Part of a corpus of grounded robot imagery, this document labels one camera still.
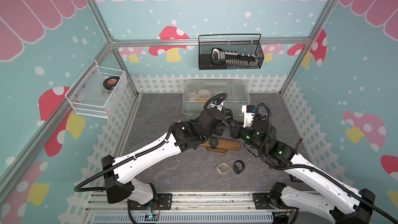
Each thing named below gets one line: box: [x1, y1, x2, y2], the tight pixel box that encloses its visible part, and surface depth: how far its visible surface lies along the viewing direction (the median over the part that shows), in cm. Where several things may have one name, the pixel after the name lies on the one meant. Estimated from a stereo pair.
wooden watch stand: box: [199, 138, 241, 154], surface depth 87 cm
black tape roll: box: [102, 75, 121, 91], surface depth 81 cm
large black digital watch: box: [208, 136, 220, 150], surface depth 87 cm
